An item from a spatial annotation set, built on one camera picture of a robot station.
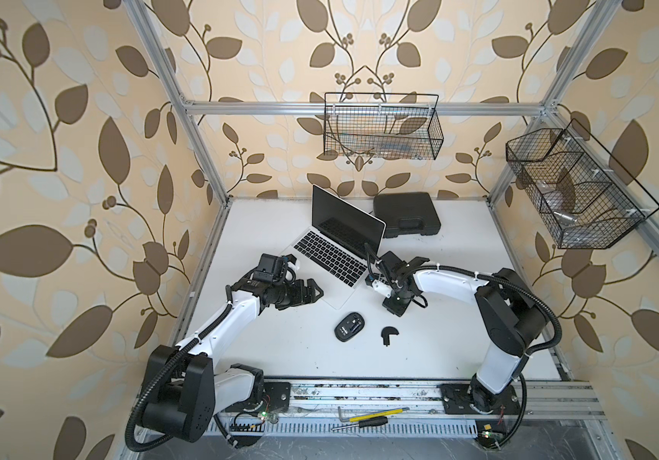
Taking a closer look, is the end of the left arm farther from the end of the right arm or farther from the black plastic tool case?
the black plastic tool case

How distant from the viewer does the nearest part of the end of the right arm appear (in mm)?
796

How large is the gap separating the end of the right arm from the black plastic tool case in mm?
313

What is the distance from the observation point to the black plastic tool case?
1.09 m
